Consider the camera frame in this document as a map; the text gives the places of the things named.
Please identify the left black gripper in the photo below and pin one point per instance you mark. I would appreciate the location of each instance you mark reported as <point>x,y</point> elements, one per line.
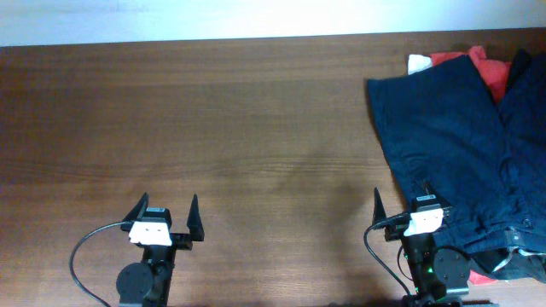
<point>181,240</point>

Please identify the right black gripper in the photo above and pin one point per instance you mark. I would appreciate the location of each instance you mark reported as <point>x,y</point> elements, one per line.
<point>393,232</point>

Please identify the navy blue shorts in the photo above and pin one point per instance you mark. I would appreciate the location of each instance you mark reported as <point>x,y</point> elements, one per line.
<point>487,160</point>

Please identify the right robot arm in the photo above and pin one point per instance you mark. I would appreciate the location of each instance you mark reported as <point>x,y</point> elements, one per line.
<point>439,273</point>

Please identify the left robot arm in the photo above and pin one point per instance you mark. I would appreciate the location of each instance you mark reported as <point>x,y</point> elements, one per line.
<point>147,282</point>

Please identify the white cloth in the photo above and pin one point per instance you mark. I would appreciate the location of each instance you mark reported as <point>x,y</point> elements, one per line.
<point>418,63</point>

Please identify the red garment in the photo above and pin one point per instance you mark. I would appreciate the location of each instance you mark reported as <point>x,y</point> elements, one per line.
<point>493,72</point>

